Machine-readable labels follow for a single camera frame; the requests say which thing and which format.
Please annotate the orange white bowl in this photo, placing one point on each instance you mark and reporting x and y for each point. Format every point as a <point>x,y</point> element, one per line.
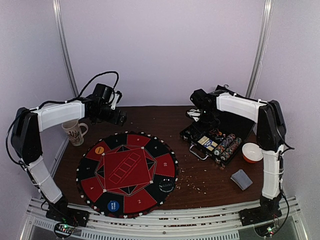
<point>252,153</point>

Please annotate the red black triangle card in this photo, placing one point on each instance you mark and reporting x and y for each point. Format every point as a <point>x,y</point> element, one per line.
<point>216,133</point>

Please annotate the boxed card decks in case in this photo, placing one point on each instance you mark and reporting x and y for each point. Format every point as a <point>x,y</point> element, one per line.
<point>207,143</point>

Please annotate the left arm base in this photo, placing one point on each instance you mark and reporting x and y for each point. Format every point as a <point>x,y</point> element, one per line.
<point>67,215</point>

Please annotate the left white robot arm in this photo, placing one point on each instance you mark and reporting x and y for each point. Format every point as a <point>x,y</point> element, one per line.
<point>29,123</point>

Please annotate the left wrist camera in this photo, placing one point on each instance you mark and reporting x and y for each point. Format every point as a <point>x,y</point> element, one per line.
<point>114,99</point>

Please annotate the left aluminium frame post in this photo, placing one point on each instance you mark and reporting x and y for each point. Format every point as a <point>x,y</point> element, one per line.
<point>64,47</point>

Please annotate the chip row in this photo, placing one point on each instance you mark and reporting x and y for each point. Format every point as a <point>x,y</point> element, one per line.
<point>224,144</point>
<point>231,149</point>

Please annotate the round red black poker mat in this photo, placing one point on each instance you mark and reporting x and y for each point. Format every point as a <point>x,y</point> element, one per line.
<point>129,172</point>

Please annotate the black poker chip case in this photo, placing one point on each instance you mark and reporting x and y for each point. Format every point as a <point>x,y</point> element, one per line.
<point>230,123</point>

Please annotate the right aluminium frame post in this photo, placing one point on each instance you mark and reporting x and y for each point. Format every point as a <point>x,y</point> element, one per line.
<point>261,48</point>

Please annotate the front aluminium rail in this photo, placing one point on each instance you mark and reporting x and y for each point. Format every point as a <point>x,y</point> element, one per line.
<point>208,223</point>

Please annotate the back right chip row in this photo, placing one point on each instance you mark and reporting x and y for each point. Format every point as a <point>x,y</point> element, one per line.
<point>224,144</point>

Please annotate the front right chip row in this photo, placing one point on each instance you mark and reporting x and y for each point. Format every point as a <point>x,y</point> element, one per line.
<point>231,149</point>

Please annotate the aluminium frame post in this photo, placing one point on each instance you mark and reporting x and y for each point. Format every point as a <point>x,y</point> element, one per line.
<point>64,47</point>
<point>261,48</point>

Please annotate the clear dealer button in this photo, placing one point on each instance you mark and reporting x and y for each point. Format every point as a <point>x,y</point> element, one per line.
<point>167,184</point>

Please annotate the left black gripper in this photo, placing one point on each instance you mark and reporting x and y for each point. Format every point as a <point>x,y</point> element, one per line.
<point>114,119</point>

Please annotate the white floral mug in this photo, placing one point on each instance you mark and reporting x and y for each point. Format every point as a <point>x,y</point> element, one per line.
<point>75,131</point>

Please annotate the orange big blind button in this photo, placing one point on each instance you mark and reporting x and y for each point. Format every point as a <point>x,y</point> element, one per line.
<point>99,150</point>

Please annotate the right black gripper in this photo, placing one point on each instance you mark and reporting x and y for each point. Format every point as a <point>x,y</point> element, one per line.
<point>207,123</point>

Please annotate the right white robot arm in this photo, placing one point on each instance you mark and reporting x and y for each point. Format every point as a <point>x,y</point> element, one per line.
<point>270,133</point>

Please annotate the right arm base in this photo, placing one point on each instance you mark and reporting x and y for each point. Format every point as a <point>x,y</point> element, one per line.
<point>256,215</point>

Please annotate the blue small blind button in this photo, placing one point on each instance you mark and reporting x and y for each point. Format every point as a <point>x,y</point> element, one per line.
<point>113,206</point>

